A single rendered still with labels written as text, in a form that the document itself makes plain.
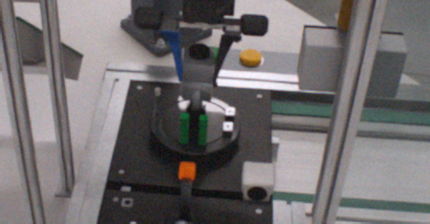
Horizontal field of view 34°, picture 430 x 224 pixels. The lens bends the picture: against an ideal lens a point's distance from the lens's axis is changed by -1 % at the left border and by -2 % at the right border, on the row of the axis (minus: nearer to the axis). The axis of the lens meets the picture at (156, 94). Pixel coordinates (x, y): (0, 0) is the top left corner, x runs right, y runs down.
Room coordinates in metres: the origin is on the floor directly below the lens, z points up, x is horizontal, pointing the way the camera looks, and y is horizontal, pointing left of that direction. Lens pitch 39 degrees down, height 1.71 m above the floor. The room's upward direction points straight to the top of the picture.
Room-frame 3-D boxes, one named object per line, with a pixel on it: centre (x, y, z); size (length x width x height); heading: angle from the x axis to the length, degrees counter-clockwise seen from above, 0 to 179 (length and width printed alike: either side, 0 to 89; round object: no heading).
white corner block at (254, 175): (0.71, -0.15, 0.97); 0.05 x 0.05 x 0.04; 83
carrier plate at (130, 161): (0.82, -0.06, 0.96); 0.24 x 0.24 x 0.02; 83
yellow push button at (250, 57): (1.03, -0.17, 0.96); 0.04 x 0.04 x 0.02
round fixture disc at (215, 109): (0.82, -0.06, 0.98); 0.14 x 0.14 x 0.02
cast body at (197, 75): (0.81, -0.06, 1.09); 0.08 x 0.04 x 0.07; 174
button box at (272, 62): (1.03, -0.17, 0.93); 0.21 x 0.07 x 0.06; 83
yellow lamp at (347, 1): (0.68, -0.24, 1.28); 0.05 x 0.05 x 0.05
